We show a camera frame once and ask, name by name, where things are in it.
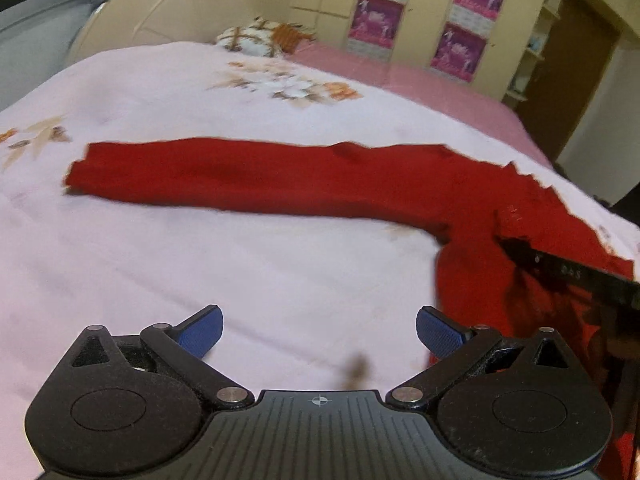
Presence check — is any red knit sweater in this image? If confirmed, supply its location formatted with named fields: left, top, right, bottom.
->
left=63, top=135, right=640, bottom=391

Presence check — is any white floral quilt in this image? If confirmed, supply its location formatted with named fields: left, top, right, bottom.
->
left=1, top=42, right=639, bottom=479

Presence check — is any corner shelf unit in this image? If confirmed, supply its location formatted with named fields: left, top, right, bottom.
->
left=502, top=0, right=562, bottom=110

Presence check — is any pink bed sheet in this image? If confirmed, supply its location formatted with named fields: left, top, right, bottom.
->
left=286, top=41, right=551, bottom=168

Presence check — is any brown wooden door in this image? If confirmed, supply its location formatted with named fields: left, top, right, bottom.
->
left=515, top=0, right=620, bottom=162

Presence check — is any lower right purple poster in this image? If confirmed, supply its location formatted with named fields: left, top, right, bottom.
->
left=430, top=23, right=486, bottom=82

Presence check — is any cream wardrobe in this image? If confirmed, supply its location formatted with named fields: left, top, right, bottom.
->
left=290, top=0, right=550, bottom=101

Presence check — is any patterned white pillow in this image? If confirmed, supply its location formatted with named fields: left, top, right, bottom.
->
left=215, top=18, right=283, bottom=58

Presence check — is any orange striped pillow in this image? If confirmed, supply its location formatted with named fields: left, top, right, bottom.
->
left=271, top=23, right=314, bottom=54

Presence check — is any lower left purple poster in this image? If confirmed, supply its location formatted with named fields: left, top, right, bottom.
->
left=348, top=0, right=405, bottom=50

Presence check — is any cream round headboard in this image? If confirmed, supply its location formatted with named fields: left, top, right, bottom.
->
left=65, top=0, right=288, bottom=66

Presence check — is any grey curtain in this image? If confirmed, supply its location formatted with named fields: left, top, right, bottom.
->
left=0, top=0, right=91, bottom=110

